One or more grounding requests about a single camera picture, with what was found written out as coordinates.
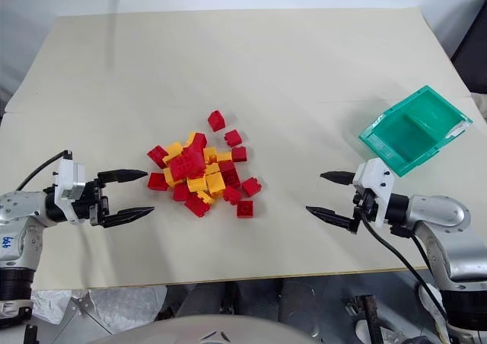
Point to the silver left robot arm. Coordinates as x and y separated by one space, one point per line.
23 211

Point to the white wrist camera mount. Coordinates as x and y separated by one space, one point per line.
374 184
68 180

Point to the red plastic toy brick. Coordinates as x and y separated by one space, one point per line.
185 164

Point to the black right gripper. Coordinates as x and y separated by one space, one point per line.
363 205

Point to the crumpled clear plastic sheet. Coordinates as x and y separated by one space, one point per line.
102 302

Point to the yellow toy block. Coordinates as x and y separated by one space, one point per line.
169 177
214 182
210 154
206 197
225 156
174 150
189 138
196 184
212 168

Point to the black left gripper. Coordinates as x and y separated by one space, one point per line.
95 203

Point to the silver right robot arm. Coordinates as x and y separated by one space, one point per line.
441 222

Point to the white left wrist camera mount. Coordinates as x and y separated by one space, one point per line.
68 180

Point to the green plastic bin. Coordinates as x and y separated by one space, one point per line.
403 138

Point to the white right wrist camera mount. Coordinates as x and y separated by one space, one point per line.
374 184

